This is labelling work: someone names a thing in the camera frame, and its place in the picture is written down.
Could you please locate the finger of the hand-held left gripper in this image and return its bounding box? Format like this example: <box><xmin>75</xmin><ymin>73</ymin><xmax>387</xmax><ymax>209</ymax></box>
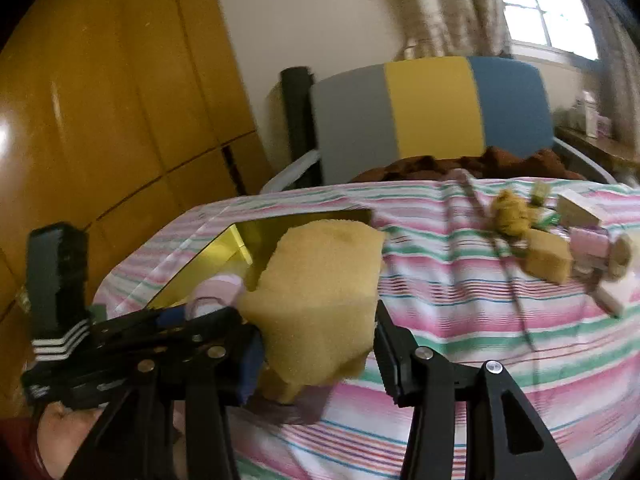
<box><xmin>90</xmin><ymin>305</ymin><xmax>256</xmax><ymax>366</ymax></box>

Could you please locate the white bottle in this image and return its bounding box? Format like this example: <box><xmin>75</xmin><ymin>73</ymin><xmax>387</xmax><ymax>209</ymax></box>
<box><xmin>582</xmin><ymin>95</ymin><xmax>600</xmax><ymax>138</ymax></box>

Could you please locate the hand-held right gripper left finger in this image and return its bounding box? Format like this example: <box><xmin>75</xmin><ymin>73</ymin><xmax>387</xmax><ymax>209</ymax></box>
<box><xmin>65</xmin><ymin>330</ymin><xmax>265</xmax><ymax>480</ymax></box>

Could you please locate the person's left hand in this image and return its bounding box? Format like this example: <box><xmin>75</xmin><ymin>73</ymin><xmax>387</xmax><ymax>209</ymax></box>
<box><xmin>37</xmin><ymin>402</ymin><xmax>108</xmax><ymax>480</ymax></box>

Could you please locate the large yellow sponge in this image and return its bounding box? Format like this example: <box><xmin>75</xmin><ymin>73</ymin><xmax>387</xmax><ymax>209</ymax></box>
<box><xmin>235</xmin><ymin>219</ymin><xmax>388</xmax><ymax>406</ymax></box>

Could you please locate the white block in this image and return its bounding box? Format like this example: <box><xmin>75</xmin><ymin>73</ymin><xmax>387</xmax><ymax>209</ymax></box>
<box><xmin>590</xmin><ymin>280</ymin><xmax>633</xmax><ymax>317</ymax></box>

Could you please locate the yellow scrub ball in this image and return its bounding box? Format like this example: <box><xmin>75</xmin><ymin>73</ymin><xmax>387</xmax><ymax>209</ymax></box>
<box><xmin>489</xmin><ymin>190</ymin><xmax>535</xmax><ymax>237</ymax></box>

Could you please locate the brown blanket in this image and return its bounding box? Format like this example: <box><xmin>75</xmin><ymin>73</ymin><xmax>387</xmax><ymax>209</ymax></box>
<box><xmin>350</xmin><ymin>146</ymin><xmax>586</xmax><ymax>183</ymax></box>

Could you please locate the grey yellow blue headboard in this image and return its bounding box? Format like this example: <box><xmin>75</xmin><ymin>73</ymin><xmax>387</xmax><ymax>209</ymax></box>
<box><xmin>260</xmin><ymin>56</ymin><xmax>616</xmax><ymax>193</ymax></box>

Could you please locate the striped bed sheet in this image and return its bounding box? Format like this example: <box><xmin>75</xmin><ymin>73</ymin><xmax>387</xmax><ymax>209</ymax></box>
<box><xmin>92</xmin><ymin>177</ymin><xmax>640</xmax><ymax>480</ymax></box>

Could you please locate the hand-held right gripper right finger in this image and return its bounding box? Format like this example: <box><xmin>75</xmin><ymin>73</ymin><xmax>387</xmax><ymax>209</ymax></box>
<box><xmin>372</xmin><ymin>300</ymin><xmax>577</xmax><ymax>480</ymax></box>

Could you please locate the wooden side table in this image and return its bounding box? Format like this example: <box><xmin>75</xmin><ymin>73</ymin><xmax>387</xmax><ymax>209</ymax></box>
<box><xmin>555</xmin><ymin>125</ymin><xmax>640</xmax><ymax>171</ymax></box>

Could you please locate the small yellow sponge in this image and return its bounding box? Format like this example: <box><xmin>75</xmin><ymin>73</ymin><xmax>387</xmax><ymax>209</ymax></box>
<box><xmin>522</xmin><ymin>229</ymin><xmax>575</xmax><ymax>285</ymax></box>

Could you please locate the window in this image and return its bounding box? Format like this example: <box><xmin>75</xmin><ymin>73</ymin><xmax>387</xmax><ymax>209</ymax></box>
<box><xmin>487</xmin><ymin>0</ymin><xmax>601</xmax><ymax>61</ymax></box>

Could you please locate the gold metal tray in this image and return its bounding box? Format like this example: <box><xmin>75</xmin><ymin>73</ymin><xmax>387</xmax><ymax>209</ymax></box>
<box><xmin>147</xmin><ymin>207</ymin><xmax>376</xmax><ymax>311</ymax></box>

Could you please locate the beige patterned curtain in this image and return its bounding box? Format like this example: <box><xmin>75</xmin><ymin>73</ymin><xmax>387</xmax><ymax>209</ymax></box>
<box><xmin>565</xmin><ymin>0</ymin><xmax>640</xmax><ymax>161</ymax></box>
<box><xmin>395</xmin><ymin>0</ymin><xmax>513</xmax><ymax>61</ymax></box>

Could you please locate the yellow wooden wardrobe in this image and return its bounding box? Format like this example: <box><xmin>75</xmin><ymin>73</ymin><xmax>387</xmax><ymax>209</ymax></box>
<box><xmin>0</xmin><ymin>0</ymin><xmax>273</xmax><ymax>411</ymax></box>

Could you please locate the white box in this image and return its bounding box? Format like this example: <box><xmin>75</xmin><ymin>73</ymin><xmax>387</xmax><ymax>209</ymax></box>
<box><xmin>556</xmin><ymin>191</ymin><xmax>608</xmax><ymax>228</ymax></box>

